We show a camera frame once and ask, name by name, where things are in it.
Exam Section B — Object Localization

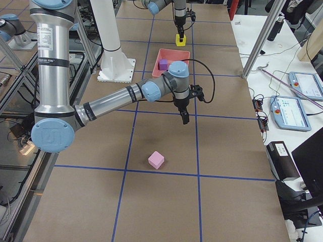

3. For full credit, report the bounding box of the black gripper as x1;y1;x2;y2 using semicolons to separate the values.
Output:
173;85;204;125
174;8;196;42

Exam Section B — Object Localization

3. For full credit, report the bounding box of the yellow foam block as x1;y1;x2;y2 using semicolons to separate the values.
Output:
175;34;186;47

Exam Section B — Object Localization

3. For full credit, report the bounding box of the purple foam block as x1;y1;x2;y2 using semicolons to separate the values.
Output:
158;58;168;71

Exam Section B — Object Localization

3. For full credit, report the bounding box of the pink foam block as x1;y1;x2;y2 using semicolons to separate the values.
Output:
148;151;165;169

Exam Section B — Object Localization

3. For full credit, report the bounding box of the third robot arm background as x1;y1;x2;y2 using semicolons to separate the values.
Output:
1;14;37;51

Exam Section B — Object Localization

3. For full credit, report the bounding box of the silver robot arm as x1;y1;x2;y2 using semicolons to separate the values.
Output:
141;0;196;46
30;1;204;153

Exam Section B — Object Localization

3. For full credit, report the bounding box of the pink plastic bin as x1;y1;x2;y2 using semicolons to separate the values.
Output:
152;48;190;78

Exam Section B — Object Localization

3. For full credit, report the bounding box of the black water bottle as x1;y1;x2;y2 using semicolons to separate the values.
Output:
267;16;285;41

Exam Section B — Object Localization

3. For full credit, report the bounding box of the near teach pendant tablet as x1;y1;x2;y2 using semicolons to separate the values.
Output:
270;96;311;132

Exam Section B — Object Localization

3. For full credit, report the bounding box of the teach pendant tablet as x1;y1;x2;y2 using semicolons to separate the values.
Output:
270;96;311;132
288;72;322;101

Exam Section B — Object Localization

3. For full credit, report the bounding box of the black box with white label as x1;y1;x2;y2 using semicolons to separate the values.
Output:
266;141;300;181

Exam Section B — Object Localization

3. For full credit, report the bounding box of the black office chair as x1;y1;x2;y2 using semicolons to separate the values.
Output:
279;0;322;28

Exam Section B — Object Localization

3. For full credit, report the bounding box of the far teach pendant tablet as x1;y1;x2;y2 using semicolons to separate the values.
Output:
288;72;322;101

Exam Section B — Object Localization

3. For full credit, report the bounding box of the black monitor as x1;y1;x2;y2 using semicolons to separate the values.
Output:
292;128;322;197

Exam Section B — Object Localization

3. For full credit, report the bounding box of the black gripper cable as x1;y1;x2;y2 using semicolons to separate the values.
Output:
154;58;216;104

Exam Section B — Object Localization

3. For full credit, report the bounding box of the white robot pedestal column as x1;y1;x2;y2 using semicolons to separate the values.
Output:
90;0;136;83

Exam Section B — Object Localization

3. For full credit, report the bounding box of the aluminium profile post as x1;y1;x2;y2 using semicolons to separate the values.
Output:
241;0;286;79

